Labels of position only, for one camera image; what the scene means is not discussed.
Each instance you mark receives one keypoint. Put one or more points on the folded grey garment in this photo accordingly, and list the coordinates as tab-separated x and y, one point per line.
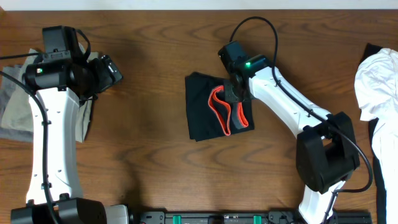
7	89

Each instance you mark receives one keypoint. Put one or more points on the black leggings with red waistband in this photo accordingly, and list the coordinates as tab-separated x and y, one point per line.
209	115

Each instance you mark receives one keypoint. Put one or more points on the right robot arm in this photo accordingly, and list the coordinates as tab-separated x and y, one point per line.
326	150

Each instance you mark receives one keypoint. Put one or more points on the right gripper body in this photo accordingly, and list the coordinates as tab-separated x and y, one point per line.
232	95

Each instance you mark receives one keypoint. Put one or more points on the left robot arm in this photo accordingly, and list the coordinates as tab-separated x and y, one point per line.
56	86

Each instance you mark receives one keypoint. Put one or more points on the white crumpled garment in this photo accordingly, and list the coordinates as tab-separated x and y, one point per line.
375	86

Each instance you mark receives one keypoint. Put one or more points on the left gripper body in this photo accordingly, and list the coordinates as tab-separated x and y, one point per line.
97	79

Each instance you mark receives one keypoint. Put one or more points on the folded khaki pants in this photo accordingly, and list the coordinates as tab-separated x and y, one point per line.
18	115

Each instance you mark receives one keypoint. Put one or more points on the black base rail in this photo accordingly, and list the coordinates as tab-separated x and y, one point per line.
217	217

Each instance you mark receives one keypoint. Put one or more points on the black garment under white one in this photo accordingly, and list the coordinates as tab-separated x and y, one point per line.
370	50

